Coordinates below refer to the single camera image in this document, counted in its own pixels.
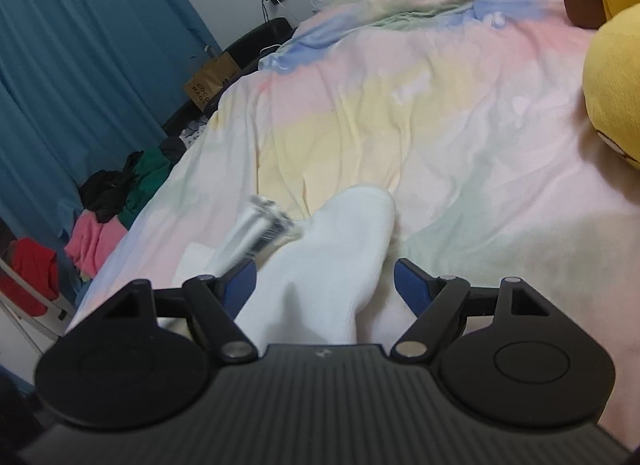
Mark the white zip hoodie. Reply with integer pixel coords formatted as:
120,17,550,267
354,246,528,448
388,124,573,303
169,183,402,347

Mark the pink garment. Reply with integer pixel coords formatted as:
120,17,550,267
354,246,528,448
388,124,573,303
64,210,127,279

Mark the green garment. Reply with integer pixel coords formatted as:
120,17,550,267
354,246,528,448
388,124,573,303
118,147,171,230

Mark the black garment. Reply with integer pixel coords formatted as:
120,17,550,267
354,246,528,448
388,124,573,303
78,151,143,223

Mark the white patterned cloth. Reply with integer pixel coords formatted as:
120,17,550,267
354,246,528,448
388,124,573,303
179,116,209,150

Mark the red garment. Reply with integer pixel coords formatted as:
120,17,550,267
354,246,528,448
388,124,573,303
1,237,60,318

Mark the pastel rainbow duvet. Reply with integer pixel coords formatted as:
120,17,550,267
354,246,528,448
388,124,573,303
78,0,639,447

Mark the brown paper bag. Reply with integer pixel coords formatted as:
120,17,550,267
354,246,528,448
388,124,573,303
183,51,240,112

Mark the black bedside sofa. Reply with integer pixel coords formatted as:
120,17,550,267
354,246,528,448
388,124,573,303
163,17,294,136

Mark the blue curtain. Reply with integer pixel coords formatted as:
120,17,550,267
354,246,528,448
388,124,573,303
1,0,218,249

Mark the yellow plush toy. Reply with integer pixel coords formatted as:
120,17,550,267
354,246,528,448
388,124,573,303
564,0,639,168

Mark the white charging cable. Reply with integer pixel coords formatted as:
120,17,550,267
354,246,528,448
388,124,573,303
259,0,321,56

